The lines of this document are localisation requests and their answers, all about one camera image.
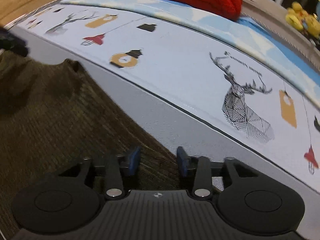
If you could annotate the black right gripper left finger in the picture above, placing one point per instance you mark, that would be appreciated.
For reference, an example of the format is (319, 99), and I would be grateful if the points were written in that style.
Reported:
(111, 176)

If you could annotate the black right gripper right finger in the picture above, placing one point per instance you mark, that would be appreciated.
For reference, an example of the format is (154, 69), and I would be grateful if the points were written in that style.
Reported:
(203, 179)

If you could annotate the olive green corduroy pants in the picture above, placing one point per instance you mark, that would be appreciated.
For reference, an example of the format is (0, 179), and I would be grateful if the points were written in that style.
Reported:
(53, 115)

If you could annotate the grey and patterned bed sheet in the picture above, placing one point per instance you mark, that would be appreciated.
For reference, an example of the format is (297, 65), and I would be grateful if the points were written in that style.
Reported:
(214, 83)

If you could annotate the light blue cloud blanket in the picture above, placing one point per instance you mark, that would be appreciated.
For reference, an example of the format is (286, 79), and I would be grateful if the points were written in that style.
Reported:
(246, 35)

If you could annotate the yellow plush toy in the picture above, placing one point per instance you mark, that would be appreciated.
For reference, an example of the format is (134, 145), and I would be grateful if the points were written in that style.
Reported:
(302, 21)

